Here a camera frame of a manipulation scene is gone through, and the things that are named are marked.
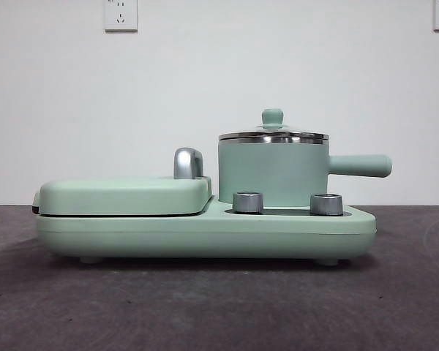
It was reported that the mint green breakfast machine base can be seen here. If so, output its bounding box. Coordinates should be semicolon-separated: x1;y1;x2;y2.
34;195;377;266

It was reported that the silver control knob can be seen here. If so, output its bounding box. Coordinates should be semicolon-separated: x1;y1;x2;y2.
232;190;265;214
309;192;343;216

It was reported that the mint green griddle cover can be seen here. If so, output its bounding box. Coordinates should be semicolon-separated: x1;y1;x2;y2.
30;146;214;217

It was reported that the mint green handled pot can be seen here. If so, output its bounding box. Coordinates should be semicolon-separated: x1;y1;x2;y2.
217;140;394;208

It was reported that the glass lid with green knob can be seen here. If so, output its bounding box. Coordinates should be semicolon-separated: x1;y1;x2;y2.
218;107;331;145

